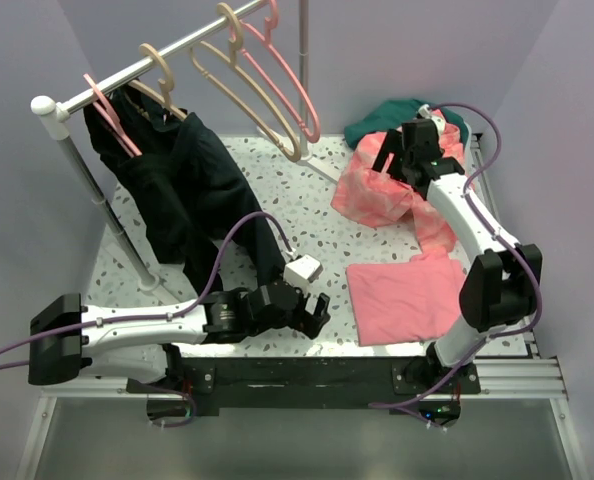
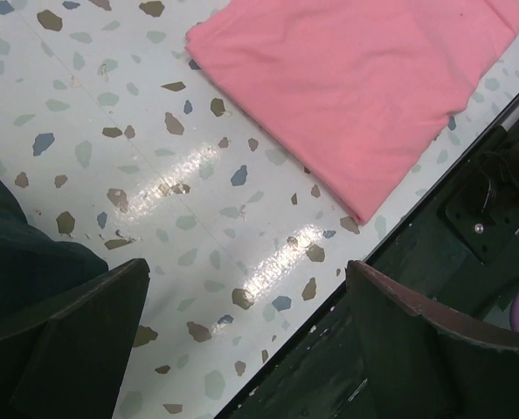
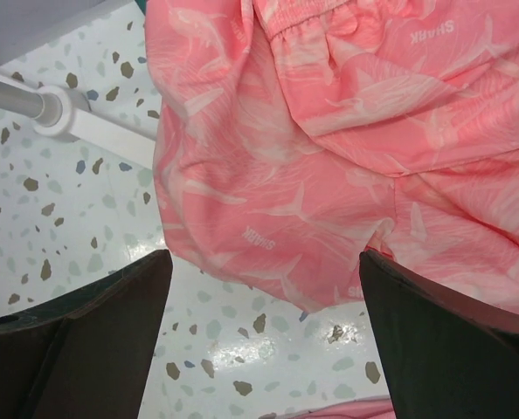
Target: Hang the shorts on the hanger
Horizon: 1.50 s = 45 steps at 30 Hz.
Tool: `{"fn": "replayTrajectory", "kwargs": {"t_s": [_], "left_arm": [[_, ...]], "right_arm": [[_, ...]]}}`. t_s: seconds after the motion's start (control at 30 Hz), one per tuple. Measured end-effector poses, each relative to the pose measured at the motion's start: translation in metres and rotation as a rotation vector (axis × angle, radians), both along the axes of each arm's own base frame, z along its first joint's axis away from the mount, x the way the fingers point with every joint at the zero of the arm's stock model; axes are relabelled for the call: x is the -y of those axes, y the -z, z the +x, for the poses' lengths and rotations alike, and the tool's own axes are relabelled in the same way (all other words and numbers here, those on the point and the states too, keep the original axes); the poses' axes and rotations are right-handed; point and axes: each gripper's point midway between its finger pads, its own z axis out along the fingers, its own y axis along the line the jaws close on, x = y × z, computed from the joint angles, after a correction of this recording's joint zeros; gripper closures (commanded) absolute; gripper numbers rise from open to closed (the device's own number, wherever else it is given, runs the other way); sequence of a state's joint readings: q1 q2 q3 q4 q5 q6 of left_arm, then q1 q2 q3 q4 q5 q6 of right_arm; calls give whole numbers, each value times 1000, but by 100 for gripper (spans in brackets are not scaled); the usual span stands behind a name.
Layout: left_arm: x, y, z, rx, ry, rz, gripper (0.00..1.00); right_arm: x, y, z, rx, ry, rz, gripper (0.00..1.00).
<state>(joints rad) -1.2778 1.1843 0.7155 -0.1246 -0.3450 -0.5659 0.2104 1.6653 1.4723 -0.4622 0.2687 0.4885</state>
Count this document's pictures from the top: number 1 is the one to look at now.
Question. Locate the plain pink folded cloth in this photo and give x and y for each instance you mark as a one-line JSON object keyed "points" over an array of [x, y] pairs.
{"points": [[413, 301]]}

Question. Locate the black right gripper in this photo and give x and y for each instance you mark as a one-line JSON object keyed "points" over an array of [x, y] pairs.
{"points": [[392, 144]]}

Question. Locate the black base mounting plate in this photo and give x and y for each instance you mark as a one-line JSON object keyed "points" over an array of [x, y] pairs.
{"points": [[283, 383]]}

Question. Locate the white metal clothes rack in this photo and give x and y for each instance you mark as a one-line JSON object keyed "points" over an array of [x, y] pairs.
{"points": [[53, 116]]}

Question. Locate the black trousers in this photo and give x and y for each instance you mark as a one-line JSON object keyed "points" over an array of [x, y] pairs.
{"points": [[213, 195]]}

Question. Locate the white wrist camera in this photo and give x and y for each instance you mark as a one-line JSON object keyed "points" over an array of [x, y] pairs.
{"points": [[302, 271], [427, 113]]}

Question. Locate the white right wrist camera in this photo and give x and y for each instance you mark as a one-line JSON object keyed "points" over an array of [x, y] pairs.
{"points": [[427, 113]]}

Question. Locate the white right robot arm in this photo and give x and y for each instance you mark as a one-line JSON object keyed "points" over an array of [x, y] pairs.
{"points": [[502, 286]]}

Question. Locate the teal green garment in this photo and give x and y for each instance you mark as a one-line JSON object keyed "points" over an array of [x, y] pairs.
{"points": [[390, 114]]}

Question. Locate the white plastic basket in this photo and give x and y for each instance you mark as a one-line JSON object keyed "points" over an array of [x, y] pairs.
{"points": [[473, 141]]}

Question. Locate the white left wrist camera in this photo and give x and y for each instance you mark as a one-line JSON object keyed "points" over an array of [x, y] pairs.
{"points": [[302, 271]]}

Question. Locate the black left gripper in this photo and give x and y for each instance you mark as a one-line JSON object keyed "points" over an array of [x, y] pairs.
{"points": [[303, 320]]}

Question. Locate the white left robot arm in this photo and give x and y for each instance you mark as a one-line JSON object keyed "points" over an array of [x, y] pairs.
{"points": [[69, 339]]}

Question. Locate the pink hanger with black garment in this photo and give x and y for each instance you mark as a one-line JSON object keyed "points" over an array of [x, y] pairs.
{"points": [[105, 109]]}

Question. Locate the black shorts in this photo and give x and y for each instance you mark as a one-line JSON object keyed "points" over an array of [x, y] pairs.
{"points": [[142, 161]]}

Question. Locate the beige hanger with black garment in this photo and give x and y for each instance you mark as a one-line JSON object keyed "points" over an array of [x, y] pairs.
{"points": [[166, 84]]}

